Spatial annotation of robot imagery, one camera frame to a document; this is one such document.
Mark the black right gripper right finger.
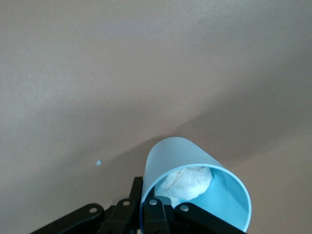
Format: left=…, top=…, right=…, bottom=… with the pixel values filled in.
left=142, top=197, right=247, bottom=234

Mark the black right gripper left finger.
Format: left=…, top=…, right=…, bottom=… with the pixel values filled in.
left=31, top=176, right=144, bottom=234

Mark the crumpled white paper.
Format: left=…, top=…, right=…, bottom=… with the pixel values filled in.
left=154, top=166, right=213, bottom=204

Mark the light blue cup with paper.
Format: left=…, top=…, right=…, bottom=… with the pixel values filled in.
left=140, top=136, right=252, bottom=232

